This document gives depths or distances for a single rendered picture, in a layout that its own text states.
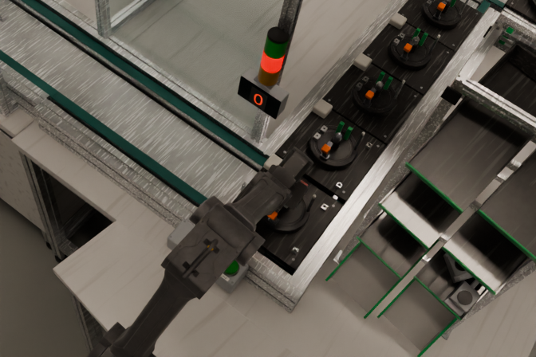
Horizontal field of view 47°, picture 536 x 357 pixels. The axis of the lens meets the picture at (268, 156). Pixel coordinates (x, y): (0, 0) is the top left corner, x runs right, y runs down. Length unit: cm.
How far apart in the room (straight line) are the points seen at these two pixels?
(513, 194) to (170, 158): 96
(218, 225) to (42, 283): 176
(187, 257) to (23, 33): 131
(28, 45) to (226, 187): 76
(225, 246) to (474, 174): 49
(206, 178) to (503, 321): 91
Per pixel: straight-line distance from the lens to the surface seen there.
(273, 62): 145
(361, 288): 158
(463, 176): 117
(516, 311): 192
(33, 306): 260
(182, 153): 178
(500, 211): 118
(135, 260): 170
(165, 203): 165
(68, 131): 178
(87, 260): 171
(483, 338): 184
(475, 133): 119
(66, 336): 255
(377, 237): 143
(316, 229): 166
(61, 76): 196
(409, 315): 159
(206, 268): 90
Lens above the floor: 243
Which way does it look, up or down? 57 degrees down
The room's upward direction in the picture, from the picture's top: 17 degrees clockwise
